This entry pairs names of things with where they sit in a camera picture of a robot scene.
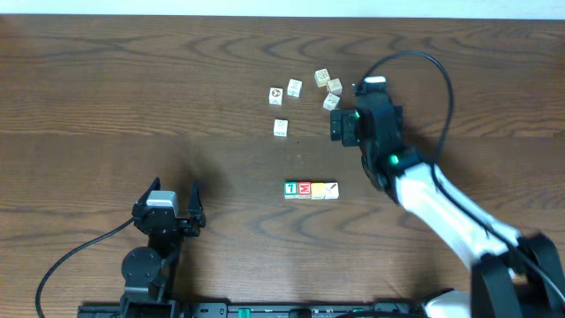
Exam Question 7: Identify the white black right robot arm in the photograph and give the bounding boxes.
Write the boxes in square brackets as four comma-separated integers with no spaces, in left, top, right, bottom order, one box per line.
[330,77,564,317]

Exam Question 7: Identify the yellow top wooden block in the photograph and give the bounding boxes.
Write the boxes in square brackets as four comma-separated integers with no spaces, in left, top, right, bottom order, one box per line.
[311,182,326,200]

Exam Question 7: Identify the red side wooden block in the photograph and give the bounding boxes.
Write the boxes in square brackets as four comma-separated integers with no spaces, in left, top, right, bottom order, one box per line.
[327,79,343,95]

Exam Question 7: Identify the umbrella wooden block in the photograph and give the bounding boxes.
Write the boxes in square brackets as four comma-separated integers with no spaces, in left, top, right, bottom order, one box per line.
[287,79,303,98]

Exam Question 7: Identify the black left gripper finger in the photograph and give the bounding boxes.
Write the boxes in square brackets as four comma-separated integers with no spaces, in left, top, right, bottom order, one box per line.
[135,178,161,208]
[187,180,204,221]

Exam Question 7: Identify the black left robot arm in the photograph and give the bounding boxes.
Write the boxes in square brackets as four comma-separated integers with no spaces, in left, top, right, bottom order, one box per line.
[117,178,207,317]

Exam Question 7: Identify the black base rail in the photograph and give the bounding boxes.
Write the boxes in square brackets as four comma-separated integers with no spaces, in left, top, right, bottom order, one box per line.
[77,301,427,318]

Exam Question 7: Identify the green 7 wooden block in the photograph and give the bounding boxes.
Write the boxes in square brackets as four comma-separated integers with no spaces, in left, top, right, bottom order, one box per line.
[284,181,298,200]

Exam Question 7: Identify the ball A wooden block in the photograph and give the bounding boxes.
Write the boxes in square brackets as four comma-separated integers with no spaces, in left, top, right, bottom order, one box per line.
[268,87,283,105]

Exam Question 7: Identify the green N wooden block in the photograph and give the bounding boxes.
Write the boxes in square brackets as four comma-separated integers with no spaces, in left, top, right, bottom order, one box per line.
[322,93,341,111]

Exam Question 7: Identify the W wooden block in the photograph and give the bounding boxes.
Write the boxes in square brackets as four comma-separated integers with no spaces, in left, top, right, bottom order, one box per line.
[273,119,289,137]

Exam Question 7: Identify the yellow side wooden block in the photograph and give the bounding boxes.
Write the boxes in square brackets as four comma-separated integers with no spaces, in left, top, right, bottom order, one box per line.
[314,69,331,87]

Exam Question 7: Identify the red M wooden block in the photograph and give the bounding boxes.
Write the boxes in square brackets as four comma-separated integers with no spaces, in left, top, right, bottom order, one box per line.
[298,181,312,199]

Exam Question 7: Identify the hammer wooden block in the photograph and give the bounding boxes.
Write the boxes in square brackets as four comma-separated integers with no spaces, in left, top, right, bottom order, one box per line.
[325,182,340,200]

